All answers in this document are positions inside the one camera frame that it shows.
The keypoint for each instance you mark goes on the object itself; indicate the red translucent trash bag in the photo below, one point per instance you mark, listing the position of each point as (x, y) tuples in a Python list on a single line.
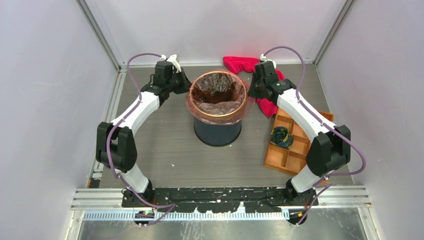
[(219, 97)]

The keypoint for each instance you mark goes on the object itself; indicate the orange wooden organizer tray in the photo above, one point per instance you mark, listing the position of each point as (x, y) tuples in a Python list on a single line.
[(289, 160)]

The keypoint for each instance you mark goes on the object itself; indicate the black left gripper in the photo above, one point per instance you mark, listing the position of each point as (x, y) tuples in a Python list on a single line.
[(186, 84)]

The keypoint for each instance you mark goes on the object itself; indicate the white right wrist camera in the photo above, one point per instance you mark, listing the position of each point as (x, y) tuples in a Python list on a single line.
[(263, 58)]

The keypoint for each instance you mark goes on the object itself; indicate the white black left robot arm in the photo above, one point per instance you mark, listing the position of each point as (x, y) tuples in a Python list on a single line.
[(115, 141)]

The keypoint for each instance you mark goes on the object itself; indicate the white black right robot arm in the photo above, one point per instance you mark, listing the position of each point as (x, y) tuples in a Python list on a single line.
[(329, 149)]

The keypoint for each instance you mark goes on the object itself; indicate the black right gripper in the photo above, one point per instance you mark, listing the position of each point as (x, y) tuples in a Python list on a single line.
[(252, 92)]

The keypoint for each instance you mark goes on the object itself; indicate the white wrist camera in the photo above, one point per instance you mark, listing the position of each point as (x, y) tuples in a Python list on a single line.
[(172, 59), (263, 58)]

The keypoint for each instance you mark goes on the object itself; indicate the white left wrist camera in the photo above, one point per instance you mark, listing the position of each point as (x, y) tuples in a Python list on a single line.
[(172, 59)]

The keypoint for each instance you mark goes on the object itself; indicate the aluminium frame rail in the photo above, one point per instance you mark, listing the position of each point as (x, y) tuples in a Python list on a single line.
[(107, 205)]

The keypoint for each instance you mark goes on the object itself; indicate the dark blue gold-rimmed trash bin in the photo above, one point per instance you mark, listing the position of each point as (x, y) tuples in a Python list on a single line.
[(216, 135)]

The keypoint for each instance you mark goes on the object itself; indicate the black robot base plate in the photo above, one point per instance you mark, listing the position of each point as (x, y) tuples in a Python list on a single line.
[(227, 199)]

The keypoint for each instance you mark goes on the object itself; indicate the rolled dark blue patterned tie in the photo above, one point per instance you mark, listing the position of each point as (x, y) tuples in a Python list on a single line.
[(281, 137)]

